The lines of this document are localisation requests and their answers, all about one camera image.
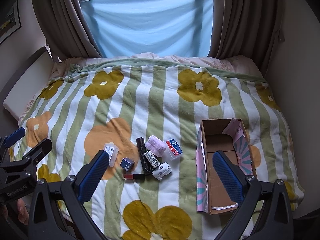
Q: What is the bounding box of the clear plastic floss pick box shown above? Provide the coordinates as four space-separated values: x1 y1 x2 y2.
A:
103 142 119 167

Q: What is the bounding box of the small navy blue box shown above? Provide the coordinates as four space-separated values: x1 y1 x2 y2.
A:
120 157 135 172

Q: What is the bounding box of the red lipstick with black cap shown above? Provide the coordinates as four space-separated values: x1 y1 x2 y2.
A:
123 173 145 180

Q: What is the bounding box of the white printed packet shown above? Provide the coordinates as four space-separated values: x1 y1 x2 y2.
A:
144 151 161 169

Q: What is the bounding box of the red blue dental floss box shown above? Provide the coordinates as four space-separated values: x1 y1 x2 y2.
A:
164 139 183 160

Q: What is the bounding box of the white panda sock roll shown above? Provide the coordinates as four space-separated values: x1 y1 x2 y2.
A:
152 163 172 181

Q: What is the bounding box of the pink fluffy sock roll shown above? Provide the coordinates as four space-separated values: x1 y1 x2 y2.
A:
145 135 166 158

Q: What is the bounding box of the person's left hand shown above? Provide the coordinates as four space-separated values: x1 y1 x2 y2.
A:
1 198 29 225

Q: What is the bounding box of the cardboard box with pink lining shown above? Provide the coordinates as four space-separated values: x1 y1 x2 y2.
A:
196 119 256 215

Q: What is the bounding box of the white bed headboard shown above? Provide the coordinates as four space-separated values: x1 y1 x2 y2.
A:
1 47 54 121

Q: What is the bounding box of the floral striped duvet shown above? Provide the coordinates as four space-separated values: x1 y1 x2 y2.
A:
9 62 304 239

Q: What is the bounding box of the left brown curtain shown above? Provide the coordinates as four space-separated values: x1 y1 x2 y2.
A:
31 0 101 61

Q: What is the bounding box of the brown curtain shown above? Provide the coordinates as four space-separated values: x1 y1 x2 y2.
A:
209 0 284 72
31 0 101 61

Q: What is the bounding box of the right brown curtain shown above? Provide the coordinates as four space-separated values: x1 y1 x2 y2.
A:
209 0 284 72

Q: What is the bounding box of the light blue sheet curtain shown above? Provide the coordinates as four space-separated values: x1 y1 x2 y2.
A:
80 0 214 58

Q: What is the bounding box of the framed wall picture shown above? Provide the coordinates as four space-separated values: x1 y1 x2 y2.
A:
0 1 21 44

